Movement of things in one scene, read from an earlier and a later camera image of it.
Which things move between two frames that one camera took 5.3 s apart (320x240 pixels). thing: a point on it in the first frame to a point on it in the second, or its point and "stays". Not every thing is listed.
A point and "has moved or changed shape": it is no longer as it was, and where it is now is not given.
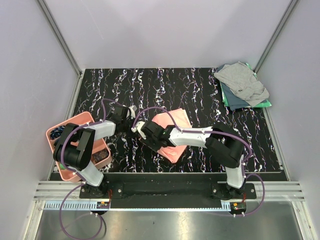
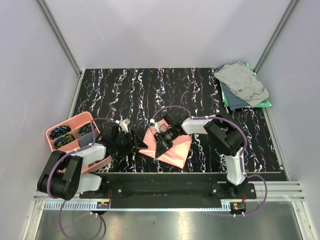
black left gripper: (129, 133) to (134, 145)
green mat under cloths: (266, 104) stays
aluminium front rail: (266, 190) stays
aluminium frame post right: (275, 35) stays
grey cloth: (244, 81) stays
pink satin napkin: (182, 119) has moved or changed shape
